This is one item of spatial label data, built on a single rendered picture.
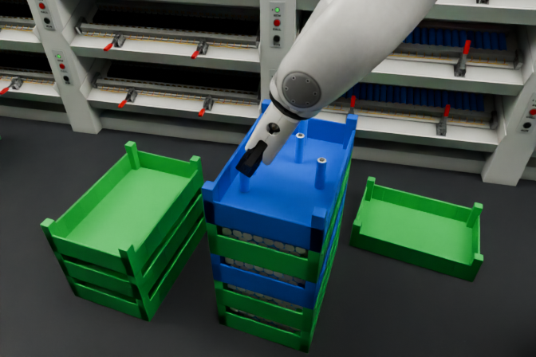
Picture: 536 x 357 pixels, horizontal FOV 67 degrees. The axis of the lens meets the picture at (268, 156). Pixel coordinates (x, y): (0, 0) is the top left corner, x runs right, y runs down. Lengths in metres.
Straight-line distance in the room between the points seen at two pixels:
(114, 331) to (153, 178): 0.36
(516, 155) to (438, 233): 0.35
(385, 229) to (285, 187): 0.47
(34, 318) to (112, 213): 0.28
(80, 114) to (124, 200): 0.61
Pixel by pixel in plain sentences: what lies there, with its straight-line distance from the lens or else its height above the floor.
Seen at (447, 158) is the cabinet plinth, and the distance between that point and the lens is 1.40.
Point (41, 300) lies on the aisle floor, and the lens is 1.12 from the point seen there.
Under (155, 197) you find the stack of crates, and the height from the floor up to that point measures 0.16.
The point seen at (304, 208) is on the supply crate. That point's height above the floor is 0.32.
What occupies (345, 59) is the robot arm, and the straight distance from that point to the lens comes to 0.44.
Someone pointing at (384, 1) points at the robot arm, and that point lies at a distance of 0.44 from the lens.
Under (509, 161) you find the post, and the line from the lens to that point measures 1.39.
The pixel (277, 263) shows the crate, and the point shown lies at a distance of 0.72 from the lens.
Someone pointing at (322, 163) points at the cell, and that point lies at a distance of 0.72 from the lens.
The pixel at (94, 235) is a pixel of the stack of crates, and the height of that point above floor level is 0.16.
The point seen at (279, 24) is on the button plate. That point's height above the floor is 0.45.
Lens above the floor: 0.83
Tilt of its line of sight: 38 degrees down
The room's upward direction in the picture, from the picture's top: straight up
